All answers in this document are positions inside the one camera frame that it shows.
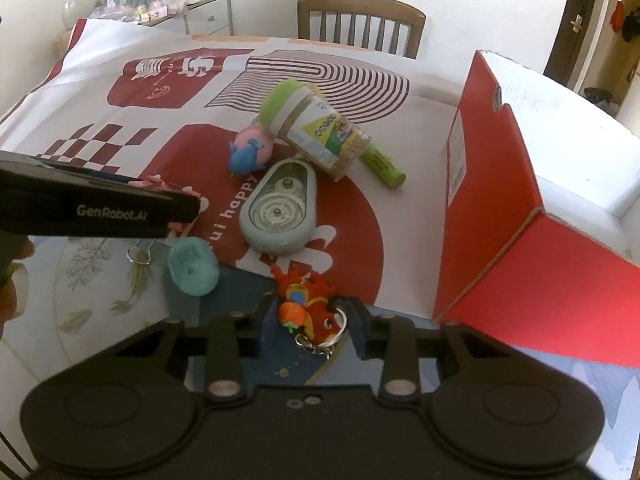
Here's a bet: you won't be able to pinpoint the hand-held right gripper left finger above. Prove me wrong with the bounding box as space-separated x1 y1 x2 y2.
115 299 280 402

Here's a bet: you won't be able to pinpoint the brown wooden chair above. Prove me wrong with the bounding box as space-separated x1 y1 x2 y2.
297 0 427 60

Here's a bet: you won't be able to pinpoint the red fish keychain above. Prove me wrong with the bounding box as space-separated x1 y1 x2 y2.
271 264 351 358

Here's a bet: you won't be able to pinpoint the black bag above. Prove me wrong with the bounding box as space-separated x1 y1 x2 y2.
582 87 613 107

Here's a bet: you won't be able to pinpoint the black hanging hat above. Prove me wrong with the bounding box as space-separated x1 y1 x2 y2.
620 7 640 43

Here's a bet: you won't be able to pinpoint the green marker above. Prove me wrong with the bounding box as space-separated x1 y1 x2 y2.
360 142 407 191

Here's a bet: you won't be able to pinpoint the green capped toothpick jar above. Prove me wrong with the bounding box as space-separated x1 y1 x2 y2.
260 79 373 181

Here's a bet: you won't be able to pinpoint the pink binder clips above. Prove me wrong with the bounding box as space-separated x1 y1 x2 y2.
127 174 202 267

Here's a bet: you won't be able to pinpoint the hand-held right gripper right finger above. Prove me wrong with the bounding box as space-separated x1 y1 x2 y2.
347 297 507 402

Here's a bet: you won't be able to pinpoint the teal egg shaped eraser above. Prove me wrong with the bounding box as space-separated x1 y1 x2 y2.
167 236 221 297

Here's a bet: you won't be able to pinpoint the pink blue whale toy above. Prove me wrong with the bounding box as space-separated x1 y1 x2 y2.
228 125 276 177

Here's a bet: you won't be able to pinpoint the grey green correction tape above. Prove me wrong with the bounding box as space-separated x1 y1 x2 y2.
239 156 319 254

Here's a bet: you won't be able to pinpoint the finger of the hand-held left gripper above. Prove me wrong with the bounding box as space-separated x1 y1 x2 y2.
0 150 151 187

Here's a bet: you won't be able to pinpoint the small white drawer cabinet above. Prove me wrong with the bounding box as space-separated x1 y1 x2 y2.
150 0 233 37

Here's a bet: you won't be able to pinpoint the red white printed cloth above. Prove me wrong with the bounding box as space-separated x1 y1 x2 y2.
0 19 466 318

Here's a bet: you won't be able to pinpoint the red cardboard box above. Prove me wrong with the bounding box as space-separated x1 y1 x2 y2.
432 50 640 368

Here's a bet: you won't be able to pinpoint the person's left hand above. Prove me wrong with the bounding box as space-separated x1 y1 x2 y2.
0 240 36 333

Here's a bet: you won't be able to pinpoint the dark brown door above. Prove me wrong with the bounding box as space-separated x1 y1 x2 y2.
542 0 621 111

